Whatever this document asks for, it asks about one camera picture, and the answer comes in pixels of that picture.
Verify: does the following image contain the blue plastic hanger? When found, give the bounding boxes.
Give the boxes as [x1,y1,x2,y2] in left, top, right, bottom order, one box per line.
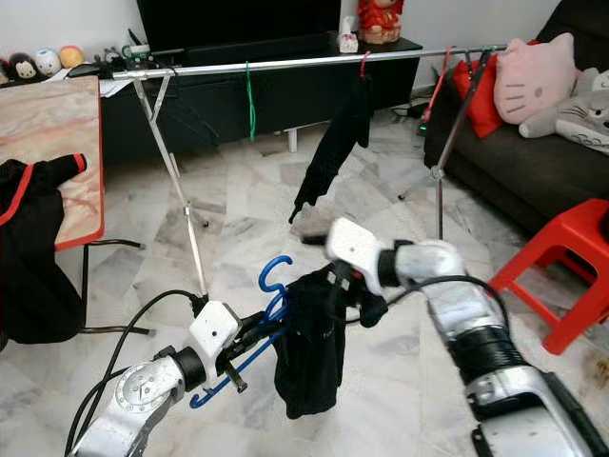
[188,254,294,410]

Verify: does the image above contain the black garment green logo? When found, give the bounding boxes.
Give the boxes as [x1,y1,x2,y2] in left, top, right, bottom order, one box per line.
[273,267,386,420]

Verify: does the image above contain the black shirt red trim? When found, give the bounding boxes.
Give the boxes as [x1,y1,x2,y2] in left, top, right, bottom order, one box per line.
[0,152,88,348]

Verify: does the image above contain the green plastic hanger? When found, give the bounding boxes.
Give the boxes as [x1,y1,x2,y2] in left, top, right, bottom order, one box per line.
[244,60,260,144]

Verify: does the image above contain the plain black shirt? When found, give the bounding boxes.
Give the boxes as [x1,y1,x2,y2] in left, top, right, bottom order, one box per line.
[288,74,377,225]

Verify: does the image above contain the black TV cabinet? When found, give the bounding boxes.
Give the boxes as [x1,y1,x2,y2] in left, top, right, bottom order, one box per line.
[100,36,424,168]

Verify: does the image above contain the silver metal clothes rack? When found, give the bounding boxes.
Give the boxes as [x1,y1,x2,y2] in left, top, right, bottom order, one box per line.
[109,40,513,298]

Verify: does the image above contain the small white container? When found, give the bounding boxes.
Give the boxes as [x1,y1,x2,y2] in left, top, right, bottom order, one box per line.
[338,14,360,54]

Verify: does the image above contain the red plastic stool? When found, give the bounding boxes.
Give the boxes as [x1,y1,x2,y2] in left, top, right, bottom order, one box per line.
[488,198,609,355]

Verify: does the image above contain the dark grey sofa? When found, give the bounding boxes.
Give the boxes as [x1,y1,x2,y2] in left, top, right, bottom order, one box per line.
[423,0,609,239]

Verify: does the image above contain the red figurine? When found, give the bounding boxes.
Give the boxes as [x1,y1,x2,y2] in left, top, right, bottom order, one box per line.
[357,0,405,46]

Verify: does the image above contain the black television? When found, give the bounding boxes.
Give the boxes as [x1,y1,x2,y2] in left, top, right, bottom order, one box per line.
[135,0,344,53]

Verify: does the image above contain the small white green device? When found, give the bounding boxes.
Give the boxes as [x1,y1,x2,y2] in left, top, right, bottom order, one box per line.
[114,40,158,72]

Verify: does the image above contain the pink cat face cushion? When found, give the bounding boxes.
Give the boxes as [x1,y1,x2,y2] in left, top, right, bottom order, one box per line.
[493,31,577,125]

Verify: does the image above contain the grey Totoro plush open eyes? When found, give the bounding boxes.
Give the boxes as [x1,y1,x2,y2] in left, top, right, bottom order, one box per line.
[519,67,609,155]

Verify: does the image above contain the orange round toy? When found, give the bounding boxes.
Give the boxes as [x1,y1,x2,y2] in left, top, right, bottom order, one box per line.
[59,45,87,70]

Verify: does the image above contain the white round toy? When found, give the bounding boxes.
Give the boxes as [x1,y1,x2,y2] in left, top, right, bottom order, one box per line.
[36,48,63,77]

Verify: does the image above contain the black white plush toy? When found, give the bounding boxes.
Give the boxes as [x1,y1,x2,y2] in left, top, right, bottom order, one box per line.
[10,54,41,83]

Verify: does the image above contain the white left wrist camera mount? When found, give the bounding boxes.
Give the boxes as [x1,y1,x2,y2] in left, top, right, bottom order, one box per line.
[188,300,244,368]

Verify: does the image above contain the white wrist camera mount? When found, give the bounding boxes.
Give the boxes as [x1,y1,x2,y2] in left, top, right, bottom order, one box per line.
[325,217,386,291]
[188,300,244,368]

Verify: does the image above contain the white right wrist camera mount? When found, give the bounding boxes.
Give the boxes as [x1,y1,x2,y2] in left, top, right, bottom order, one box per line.
[325,217,386,291]

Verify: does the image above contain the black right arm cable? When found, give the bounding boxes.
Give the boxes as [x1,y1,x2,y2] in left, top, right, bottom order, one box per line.
[347,274,515,334]

